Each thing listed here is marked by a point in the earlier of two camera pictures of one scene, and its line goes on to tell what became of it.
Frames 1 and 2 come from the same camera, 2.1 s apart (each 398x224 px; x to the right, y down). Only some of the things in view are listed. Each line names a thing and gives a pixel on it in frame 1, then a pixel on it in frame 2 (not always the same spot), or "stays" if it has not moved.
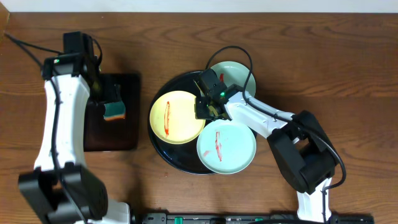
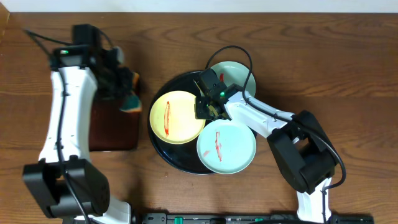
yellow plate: [173, 117] stays
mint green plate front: [226, 147] stays
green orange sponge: [114, 111] -> [133, 103]
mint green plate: [237, 73] stays
